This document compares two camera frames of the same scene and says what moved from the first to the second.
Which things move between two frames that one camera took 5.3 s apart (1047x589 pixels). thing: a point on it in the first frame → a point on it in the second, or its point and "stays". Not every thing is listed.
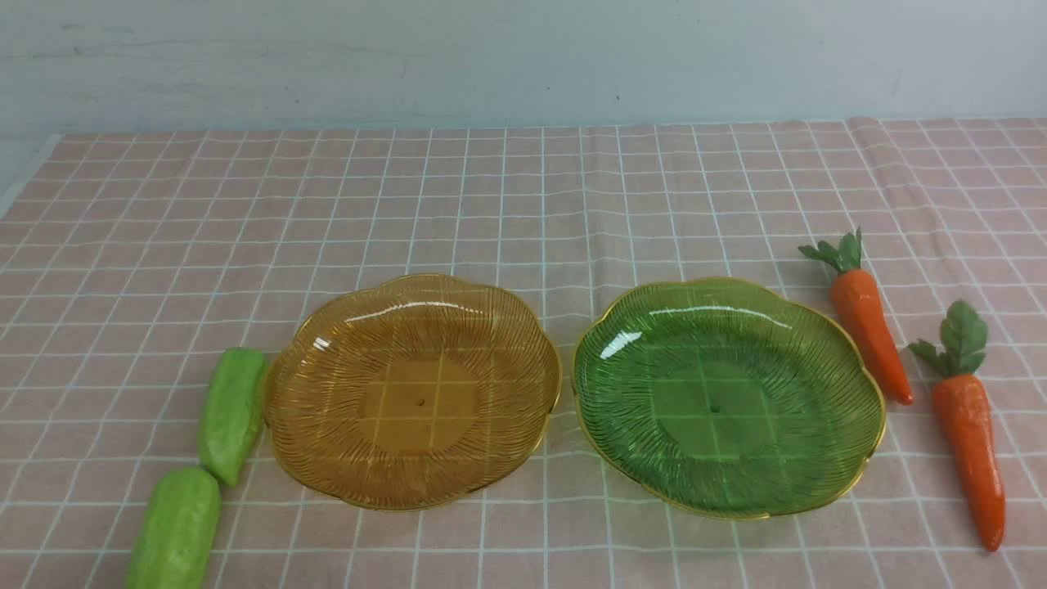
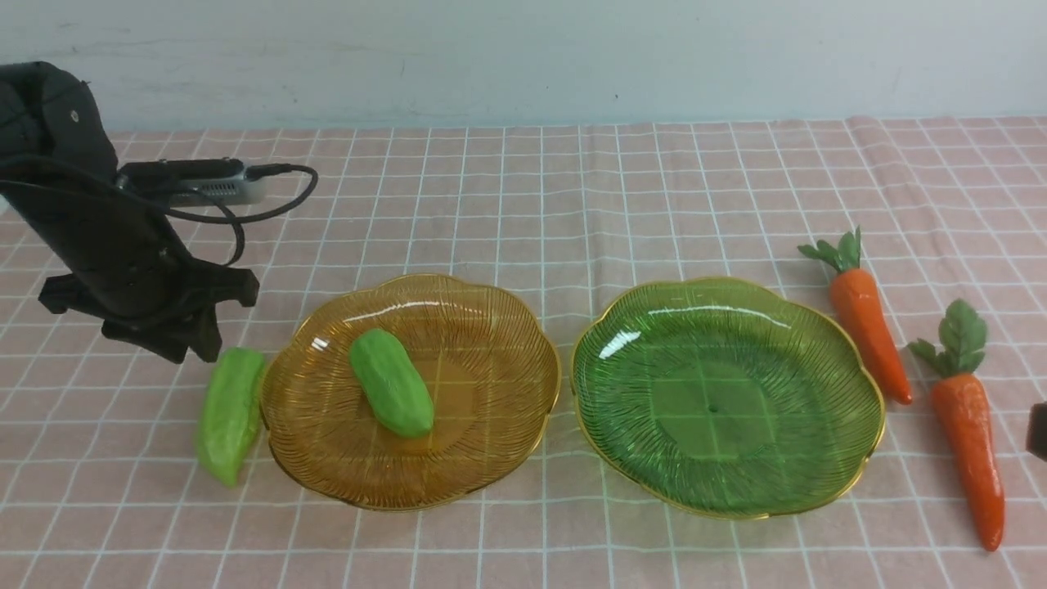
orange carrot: x=963 y=333 stays
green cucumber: x=231 y=411 stays
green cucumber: x=179 y=531 → x=391 y=385
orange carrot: x=855 y=294 stays
